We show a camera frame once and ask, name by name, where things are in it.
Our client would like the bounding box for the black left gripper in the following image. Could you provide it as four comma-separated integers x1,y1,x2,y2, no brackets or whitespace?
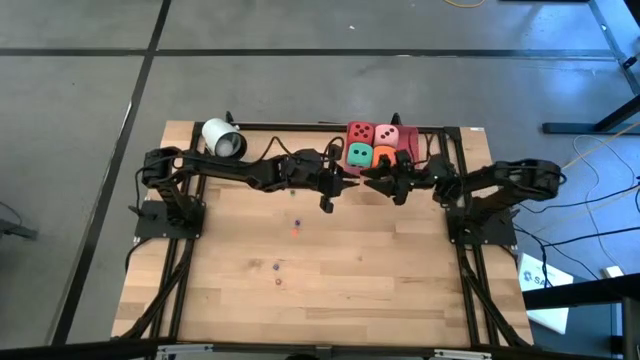
272,147,361,214

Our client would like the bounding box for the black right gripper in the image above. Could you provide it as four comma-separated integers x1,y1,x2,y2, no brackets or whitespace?
359,149,454,206

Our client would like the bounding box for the large teal foam die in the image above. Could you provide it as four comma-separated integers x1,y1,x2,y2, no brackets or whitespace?
346,142,374,169

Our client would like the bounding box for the large orange foam die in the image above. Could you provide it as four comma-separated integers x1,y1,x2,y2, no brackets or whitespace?
372,145,399,169

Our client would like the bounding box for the large pink foam die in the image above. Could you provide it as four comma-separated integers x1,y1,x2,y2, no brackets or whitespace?
373,123,401,149

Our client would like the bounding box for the pink translucent plastic bin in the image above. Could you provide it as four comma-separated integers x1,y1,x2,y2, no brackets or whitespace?
344,121,421,177

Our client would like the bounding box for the large red foam die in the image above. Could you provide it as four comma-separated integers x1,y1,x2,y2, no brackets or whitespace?
347,121,376,146

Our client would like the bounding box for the white cylindrical cup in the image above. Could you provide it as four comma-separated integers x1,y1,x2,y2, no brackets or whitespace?
201,117,248,167

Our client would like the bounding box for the white printed cardboard box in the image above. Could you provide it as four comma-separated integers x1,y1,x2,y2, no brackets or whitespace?
517,252,575,335

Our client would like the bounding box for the black angled metal beam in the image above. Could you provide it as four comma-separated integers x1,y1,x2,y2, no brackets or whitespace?
522,272,640,360

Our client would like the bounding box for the black rig beam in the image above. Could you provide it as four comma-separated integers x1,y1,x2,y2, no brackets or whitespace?
0,337,640,360

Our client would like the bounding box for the black floor stand foot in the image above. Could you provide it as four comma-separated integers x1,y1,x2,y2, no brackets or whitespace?
0,218,39,240

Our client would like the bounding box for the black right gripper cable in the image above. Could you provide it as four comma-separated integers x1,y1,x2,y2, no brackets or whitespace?
421,130,437,165

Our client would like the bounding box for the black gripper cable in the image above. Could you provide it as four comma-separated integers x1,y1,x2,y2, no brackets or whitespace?
257,135,347,166
421,130,437,165

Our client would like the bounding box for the black aluminium table frame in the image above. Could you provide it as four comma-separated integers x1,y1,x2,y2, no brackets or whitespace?
117,110,534,349

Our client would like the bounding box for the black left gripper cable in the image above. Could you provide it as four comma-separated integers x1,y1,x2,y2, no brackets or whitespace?
257,135,347,166

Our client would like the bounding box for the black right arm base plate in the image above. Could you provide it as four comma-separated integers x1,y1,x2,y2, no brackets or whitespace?
445,205,518,246

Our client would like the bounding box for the black floor cable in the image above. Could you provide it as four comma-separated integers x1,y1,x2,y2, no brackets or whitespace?
542,225,640,249
509,183,640,209

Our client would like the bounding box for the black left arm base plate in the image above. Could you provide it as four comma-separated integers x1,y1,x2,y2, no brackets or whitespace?
133,199,205,240

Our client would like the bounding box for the white floor cable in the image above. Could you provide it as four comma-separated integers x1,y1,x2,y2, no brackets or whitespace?
572,133,640,271

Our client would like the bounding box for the long yellow extension cable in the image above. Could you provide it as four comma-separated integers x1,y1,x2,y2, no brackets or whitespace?
560,119,640,170

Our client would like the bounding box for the black desk leg frame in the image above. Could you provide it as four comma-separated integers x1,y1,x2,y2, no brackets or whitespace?
542,0,640,135

